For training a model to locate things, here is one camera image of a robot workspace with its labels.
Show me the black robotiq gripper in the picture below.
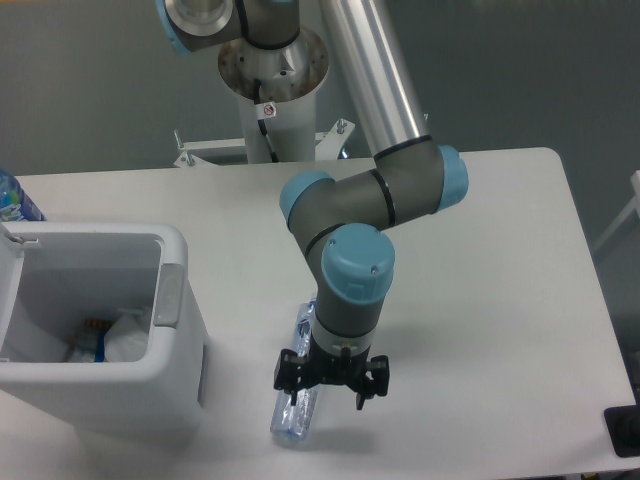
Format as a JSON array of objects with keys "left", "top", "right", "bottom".
[{"left": 273, "top": 342, "right": 390, "bottom": 411}]

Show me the white paper napkin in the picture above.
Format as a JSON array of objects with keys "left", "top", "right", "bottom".
[{"left": 104, "top": 307, "right": 151, "bottom": 363}]

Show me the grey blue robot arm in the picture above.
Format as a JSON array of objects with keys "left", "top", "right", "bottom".
[{"left": 156, "top": 1, "right": 469, "bottom": 405}]

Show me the white open trash can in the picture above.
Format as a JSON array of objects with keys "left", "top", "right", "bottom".
[{"left": 1, "top": 221, "right": 208, "bottom": 431}]

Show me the clear empty plastic bottle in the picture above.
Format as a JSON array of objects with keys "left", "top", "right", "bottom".
[{"left": 270, "top": 297, "right": 321, "bottom": 442}]

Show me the blue yellow snack wrapper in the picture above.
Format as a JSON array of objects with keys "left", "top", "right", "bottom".
[{"left": 78, "top": 319, "right": 114, "bottom": 363}]

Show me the clear wrapper in bin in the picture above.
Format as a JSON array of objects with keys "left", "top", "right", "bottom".
[{"left": 66, "top": 332, "right": 98, "bottom": 363}]

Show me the black device at table edge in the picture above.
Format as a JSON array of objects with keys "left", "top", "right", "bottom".
[{"left": 604, "top": 405, "right": 639, "bottom": 458}]

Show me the blue labelled drink bottle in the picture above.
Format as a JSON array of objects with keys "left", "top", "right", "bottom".
[{"left": 1, "top": 169, "right": 46, "bottom": 222}]

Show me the right white base bracket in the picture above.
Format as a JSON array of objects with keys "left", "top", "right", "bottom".
[{"left": 315, "top": 118, "right": 356, "bottom": 161}]

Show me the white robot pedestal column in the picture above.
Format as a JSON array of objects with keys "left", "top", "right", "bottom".
[{"left": 218, "top": 27, "right": 329, "bottom": 164}]

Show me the black cable on pedestal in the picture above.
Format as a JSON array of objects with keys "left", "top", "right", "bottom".
[{"left": 252, "top": 77, "right": 280, "bottom": 164}]

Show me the white frame right edge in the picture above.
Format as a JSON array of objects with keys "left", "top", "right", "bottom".
[{"left": 593, "top": 170, "right": 639, "bottom": 260}]

